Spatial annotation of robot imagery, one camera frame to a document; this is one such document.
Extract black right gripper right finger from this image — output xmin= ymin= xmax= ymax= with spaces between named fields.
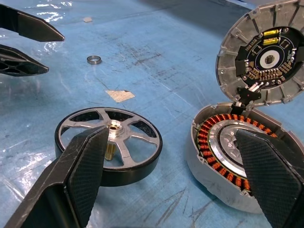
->
xmin=236 ymin=130 xmax=304 ymax=228

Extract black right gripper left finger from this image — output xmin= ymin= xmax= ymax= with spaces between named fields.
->
xmin=4 ymin=126 xmax=110 ymax=228

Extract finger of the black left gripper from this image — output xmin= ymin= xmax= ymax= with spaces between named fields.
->
xmin=0 ymin=4 xmax=66 ymax=43
xmin=0 ymin=44 xmax=49 ymax=77

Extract black rotor wheel silver spokes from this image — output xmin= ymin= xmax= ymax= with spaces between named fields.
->
xmin=54 ymin=107 xmax=163 ymax=187

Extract grey motor housing copper windings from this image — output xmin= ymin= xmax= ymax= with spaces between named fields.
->
xmin=186 ymin=101 xmax=300 ymax=214

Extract large grey tape patch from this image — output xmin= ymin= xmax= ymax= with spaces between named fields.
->
xmin=105 ymin=89 xmax=136 ymax=103

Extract round metal rotor disc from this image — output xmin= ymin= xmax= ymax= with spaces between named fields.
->
xmin=215 ymin=0 xmax=304 ymax=110

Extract blue plastic table sheet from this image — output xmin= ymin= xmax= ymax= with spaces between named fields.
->
xmin=0 ymin=0 xmax=304 ymax=228

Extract small steel bearing ring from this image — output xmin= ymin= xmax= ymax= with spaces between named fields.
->
xmin=86 ymin=55 xmax=103 ymax=65

